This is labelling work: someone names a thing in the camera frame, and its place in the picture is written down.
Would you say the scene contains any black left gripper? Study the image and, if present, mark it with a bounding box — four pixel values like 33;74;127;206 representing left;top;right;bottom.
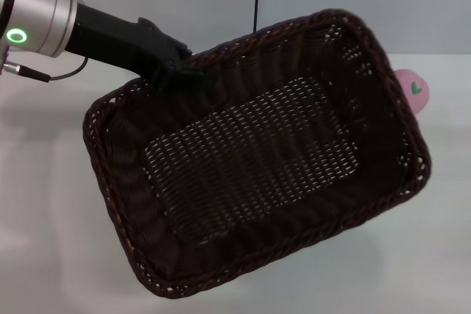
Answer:
63;2;204;90

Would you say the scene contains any dark brown woven basket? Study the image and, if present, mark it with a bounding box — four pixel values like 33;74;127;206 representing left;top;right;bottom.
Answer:
82;7;432;299

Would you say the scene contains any pink toy peach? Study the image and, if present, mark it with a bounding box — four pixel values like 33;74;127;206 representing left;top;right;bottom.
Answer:
392;68;431;115

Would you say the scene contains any black arm connector cable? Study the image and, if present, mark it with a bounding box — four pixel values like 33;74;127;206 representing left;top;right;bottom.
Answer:
2;55;90;83

